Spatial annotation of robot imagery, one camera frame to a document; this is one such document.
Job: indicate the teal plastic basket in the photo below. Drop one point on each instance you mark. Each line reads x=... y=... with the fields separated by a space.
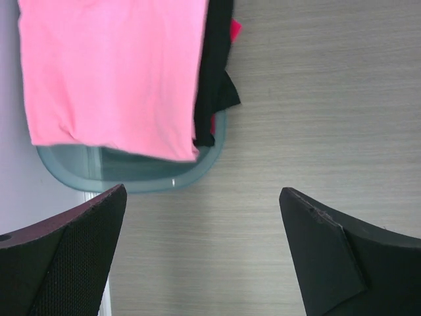
x=97 y=169

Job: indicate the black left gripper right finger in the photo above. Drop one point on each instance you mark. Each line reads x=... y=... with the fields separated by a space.
x=345 y=266

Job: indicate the black t shirt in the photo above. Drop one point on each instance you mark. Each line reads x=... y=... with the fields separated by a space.
x=216 y=91

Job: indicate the red t shirt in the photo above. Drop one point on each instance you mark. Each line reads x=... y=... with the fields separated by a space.
x=235 y=30

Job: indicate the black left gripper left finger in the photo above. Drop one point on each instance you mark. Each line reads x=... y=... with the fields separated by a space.
x=60 y=266

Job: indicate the pink t shirt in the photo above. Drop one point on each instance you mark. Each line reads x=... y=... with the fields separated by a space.
x=119 y=74

